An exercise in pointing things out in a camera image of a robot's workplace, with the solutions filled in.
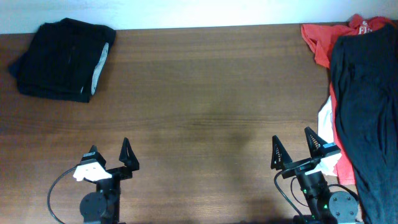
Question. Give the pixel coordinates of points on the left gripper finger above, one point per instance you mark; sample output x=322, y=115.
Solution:
x=93, y=149
x=127, y=156

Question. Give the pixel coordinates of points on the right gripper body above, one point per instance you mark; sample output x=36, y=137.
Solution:
x=297, y=166

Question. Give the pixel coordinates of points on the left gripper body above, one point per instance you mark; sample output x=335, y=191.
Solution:
x=120, y=173

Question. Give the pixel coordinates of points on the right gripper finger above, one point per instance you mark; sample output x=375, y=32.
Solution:
x=280, y=157
x=314, y=141

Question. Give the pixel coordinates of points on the dark green shorts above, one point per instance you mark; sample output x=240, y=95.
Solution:
x=64, y=60

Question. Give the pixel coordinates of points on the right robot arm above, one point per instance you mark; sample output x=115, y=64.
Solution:
x=327, y=203

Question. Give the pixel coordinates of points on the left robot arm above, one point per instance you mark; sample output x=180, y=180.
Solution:
x=103, y=205

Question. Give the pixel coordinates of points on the white garment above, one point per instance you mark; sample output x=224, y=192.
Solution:
x=325, y=118

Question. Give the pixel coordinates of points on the black garment on right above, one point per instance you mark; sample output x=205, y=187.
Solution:
x=364, y=78

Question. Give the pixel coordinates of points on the red t-shirt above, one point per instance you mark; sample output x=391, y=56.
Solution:
x=321, y=39

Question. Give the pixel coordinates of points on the folded navy blue garment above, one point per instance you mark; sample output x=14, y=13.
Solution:
x=15, y=66

